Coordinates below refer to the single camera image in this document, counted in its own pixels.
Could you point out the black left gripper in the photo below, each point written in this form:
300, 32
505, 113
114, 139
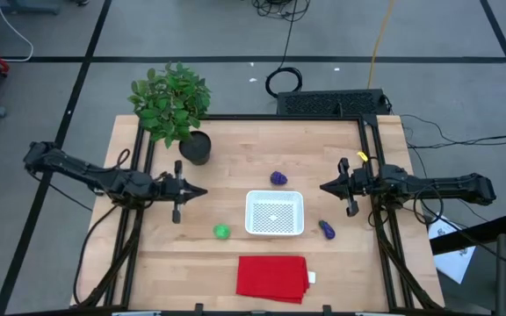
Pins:
177, 193

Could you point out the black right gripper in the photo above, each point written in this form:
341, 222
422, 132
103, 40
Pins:
356, 182

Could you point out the purple toy eggplant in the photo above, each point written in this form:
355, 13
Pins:
327, 229

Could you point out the green toy ball fruit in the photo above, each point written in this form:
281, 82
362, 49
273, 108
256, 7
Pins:
221, 231

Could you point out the purple toy grapes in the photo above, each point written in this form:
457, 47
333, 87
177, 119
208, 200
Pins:
278, 177

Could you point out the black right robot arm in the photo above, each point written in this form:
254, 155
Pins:
446, 184

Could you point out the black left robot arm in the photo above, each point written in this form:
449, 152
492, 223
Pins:
103, 177

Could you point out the yellow tape tag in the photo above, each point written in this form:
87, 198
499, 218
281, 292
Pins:
362, 155

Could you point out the white perforated plastic basket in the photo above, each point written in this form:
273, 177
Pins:
275, 213

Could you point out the black perforated computer case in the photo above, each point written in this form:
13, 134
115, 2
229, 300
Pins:
332, 103

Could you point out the green plant in black pot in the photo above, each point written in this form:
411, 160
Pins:
171, 103

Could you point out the small white cloth tag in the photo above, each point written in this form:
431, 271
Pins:
312, 277

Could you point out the red folded cloth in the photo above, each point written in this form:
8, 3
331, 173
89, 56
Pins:
272, 278

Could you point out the white printed paper sheet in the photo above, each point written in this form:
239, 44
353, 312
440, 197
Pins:
455, 263

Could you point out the black diagonal beam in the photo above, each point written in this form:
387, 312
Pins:
472, 234

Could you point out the black aluminium table frame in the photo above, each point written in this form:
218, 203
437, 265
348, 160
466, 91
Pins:
279, 117

